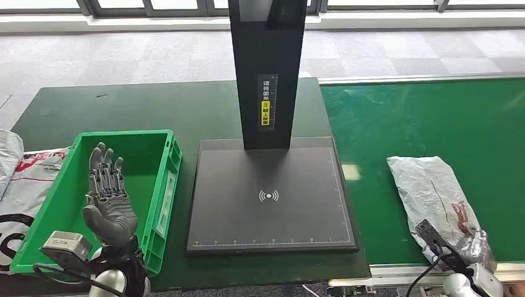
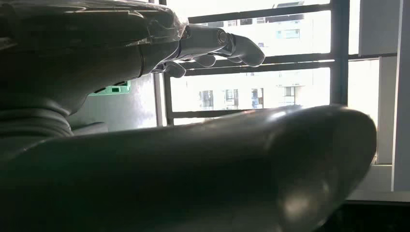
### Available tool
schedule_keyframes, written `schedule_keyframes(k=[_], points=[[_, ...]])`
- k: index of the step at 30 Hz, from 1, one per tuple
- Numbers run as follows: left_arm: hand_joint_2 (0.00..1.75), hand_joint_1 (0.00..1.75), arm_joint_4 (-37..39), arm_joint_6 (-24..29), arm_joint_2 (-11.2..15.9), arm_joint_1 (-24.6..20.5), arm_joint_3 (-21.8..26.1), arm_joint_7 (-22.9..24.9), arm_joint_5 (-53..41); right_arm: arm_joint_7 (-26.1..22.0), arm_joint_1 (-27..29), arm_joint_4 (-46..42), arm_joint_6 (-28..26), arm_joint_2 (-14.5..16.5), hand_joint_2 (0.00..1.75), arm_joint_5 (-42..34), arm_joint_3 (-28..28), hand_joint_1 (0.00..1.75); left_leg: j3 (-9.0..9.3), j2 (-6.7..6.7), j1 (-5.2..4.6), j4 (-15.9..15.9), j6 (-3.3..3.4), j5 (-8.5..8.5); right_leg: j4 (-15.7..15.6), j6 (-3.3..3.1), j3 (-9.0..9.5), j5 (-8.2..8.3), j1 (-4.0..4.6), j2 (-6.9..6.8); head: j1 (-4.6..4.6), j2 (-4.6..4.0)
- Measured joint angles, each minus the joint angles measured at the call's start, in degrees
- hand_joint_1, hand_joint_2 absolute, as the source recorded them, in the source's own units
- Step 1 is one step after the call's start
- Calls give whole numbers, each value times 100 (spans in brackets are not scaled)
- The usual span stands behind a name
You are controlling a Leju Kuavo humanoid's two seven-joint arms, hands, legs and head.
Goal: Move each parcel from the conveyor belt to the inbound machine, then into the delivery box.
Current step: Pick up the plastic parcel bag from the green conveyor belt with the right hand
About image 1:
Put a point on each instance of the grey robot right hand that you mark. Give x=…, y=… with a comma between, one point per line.
x=478, y=250

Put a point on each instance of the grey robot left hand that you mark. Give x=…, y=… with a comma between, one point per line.
x=108, y=213

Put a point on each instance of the plain grey mailer parcel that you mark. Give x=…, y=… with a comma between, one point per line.
x=426, y=188

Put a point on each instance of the green conveyor belt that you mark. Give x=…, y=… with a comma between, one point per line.
x=410, y=123

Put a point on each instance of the green plastic crate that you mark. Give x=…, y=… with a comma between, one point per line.
x=143, y=164

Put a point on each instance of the large white printed bag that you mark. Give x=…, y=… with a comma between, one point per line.
x=24, y=192

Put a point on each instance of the grey plastic bag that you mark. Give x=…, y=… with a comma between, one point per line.
x=8, y=155

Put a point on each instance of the yellow black column label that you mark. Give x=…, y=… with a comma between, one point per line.
x=265, y=112

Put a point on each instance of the white window sill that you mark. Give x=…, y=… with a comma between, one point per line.
x=123, y=22

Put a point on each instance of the black scanner column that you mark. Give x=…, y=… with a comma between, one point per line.
x=250, y=82

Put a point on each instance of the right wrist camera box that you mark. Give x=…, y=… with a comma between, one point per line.
x=430, y=235

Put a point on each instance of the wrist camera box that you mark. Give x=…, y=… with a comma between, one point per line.
x=430, y=235
x=65, y=246

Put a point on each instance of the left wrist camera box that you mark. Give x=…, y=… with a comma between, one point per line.
x=65, y=246

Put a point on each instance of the black scanner base plate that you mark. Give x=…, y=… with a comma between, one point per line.
x=246, y=213

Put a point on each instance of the aluminium conveyor side rail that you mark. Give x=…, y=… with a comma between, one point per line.
x=410, y=78

